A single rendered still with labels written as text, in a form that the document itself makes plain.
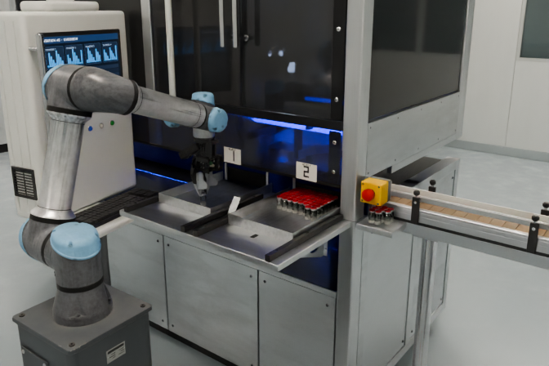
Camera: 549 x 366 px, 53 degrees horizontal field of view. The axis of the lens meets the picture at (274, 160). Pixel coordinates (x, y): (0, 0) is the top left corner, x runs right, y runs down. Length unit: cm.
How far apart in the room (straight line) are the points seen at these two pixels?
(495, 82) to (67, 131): 535
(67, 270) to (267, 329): 103
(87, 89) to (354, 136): 82
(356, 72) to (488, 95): 475
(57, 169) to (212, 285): 106
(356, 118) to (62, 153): 87
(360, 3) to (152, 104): 68
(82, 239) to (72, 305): 17
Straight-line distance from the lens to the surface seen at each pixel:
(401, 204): 187
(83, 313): 151
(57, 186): 155
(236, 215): 182
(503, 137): 643
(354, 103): 173
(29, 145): 211
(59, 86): 152
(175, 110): 157
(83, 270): 147
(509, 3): 630
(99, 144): 228
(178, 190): 209
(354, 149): 176
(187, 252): 243
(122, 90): 144
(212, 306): 244
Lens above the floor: 157
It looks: 16 degrees down
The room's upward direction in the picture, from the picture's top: straight up
